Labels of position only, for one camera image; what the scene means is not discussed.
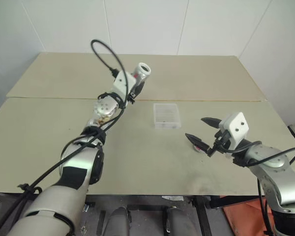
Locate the black metal table frame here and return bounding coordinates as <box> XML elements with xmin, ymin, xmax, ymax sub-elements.
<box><xmin>0</xmin><ymin>191</ymin><xmax>253</xmax><ymax>236</ymax></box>

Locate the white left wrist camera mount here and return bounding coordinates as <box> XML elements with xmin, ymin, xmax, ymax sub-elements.
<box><xmin>112</xmin><ymin>71</ymin><xmax>137</xmax><ymax>99</ymax></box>

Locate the clear plastic box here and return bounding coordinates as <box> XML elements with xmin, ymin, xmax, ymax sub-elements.
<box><xmin>152</xmin><ymin>103</ymin><xmax>182</xmax><ymax>130</ymax></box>

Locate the white paper scrap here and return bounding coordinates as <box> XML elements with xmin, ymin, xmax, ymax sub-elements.
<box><xmin>161</xmin><ymin>195</ymin><xmax>185</xmax><ymax>202</ymax></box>

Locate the dark grey rounded shape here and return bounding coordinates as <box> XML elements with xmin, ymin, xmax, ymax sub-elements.
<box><xmin>165</xmin><ymin>206</ymin><xmax>188</xmax><ymax>236</ymax></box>
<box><xmin>107</xmin><ymin>206</ymin><xmax>133</xmax><ymax>236</ymax></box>

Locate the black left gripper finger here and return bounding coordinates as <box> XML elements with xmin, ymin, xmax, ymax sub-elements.
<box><xmin>137</xmin><ymin>81</ymin><xmax>147</xmax><ymax>95</ymax></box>

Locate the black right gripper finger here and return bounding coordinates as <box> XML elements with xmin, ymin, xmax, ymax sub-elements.
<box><xmin>201</xmin><ymin>117</ymin><xmax>221</xmax><ymax>128</ymax></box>
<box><xmin>184</xmin><ymin>133</ymin><xmax>210</xmax><ymax>152</ymax></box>

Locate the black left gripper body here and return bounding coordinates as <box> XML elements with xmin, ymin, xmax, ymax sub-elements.
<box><xmin>127</xmin><ymin>86</ymin><xmax>142</xmax><ymax>104</ymax></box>

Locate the orange plastic sheet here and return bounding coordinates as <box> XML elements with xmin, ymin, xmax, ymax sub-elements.
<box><xmin>222</xmin><ymin>195</ymin><xmax>277</xmax><ymax>236</ymax></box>

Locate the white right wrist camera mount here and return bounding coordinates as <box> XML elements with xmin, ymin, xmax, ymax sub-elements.
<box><xmin>218</xmin><ymin>112</ymin><xmax>250</xmax><ymax>151</ymax></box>

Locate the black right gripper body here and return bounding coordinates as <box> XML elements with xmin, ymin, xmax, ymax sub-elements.
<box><xmin>207</xmin><ymin>130</ymin><xmax>234</xmax><ymax>158</ymax></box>

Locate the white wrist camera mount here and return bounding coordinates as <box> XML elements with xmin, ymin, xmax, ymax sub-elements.
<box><xmin>218</xmin><ymin>112</ymin><xmax>250</xmax><ymax>151</ymax></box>
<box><xmin>112</xmin><ymin>71</ymin><xmax>137</xmax><ymax>99</ymax></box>

